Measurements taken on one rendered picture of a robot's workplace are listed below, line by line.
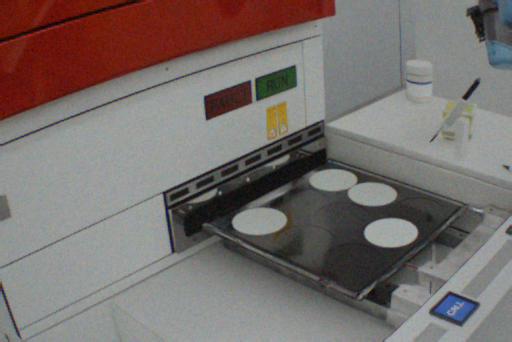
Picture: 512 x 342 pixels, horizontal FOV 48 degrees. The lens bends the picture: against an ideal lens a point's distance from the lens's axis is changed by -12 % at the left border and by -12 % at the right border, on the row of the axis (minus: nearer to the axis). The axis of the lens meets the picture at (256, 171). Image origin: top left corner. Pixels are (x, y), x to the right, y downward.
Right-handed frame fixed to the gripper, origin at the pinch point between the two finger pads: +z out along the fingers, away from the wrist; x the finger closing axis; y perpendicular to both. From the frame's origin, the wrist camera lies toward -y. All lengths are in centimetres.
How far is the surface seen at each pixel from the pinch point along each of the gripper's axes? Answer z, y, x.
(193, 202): -33, 72, 16
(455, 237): -20, 29, 40
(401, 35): 290, 8, -91
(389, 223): -27, 41, 33
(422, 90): 11.7, 23.7, 4.7
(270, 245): -37, 60, 29
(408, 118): 3.0, 30.0, 11.3
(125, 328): -43, 90, 35
